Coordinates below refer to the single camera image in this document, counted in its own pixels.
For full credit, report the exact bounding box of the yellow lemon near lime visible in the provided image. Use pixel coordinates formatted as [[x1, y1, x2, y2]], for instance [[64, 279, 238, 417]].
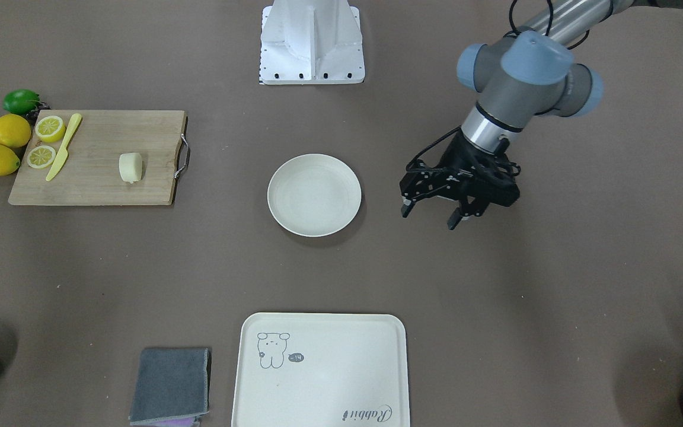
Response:
[[0, 113, 32, 148]]

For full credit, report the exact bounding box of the cream round plate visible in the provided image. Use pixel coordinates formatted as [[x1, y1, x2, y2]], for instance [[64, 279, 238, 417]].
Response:
[[266, 154, 363, 238]]

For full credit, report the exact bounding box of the pale cream bun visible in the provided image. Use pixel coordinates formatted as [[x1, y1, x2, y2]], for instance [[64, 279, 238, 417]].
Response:
[[119, 153, 143, 183]]

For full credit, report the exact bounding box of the cream rectangular tray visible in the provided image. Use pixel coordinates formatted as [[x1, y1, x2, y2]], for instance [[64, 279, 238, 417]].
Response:
[[231, 313, 411, 426]]

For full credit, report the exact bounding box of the yellow plastic knife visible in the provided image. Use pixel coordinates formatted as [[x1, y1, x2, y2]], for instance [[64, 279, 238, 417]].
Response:
[[45, 113, 83, 181]]

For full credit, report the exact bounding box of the grey folded cloth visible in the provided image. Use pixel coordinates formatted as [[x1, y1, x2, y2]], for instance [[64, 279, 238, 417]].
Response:
[[129, 347, 210, 426]]

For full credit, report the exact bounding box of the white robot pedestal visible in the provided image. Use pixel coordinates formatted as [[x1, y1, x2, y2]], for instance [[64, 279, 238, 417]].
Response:
[[258, 1, 366, 85]]

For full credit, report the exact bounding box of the wooden cutting board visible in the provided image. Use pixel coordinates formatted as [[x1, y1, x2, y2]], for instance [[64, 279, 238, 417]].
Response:
[[8, 109, 187, 206]]

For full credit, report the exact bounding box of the lemon half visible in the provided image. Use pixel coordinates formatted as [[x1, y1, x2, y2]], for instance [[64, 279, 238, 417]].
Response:
[[34, 114, 67, 144], [24, 144, 57, 170]]

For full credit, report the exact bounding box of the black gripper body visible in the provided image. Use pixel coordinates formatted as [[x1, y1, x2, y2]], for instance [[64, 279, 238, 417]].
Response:
[[400, 132, 521, 215]]

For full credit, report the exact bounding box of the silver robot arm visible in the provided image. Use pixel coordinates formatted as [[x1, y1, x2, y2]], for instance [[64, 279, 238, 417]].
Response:
[[399, 1, 633, 230]]

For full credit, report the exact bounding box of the lemon half upper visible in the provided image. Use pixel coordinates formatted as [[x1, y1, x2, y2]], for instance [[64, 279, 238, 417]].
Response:
[[34, 114, 67, 144]]

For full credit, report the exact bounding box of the green lime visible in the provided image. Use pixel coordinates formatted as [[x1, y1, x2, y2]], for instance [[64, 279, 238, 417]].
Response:
[[2, 89, 40, 116]]

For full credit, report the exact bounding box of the lemon half lower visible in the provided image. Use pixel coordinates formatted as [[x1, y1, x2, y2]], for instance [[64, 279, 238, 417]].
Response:
[[24, 144, 57, 170]]

